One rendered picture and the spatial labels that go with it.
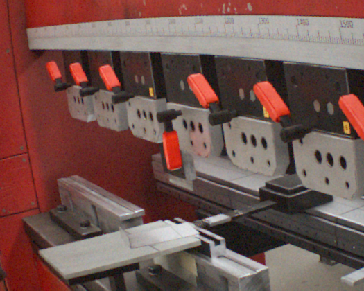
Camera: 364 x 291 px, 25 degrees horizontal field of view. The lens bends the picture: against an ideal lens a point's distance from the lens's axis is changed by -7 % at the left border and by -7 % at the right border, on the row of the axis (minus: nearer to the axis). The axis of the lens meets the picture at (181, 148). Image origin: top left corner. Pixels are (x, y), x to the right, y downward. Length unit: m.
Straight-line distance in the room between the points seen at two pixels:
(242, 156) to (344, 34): 0.36
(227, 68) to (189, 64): 0.13
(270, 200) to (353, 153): 0.73
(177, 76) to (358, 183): 0.50
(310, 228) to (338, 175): 0.67
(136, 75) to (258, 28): 0.48
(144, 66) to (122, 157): 0.96
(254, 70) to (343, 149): 0.22
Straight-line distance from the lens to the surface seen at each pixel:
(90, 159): 2.46
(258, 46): 1.17
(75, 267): 1.51
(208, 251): 1.55
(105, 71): 1.65
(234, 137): 1.28
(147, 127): 1.59
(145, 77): 1.56
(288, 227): 1.79
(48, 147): 2.41
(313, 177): 1.10
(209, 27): 1.29
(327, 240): 1.67
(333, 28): 1.00
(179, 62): 1.41
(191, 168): 1.57
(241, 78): 1.23
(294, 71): 1.09
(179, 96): 1.43
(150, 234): 1.63
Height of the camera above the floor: 1.47
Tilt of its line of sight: 12 degrees down
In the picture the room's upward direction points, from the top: 9 degrees counter-clockwise
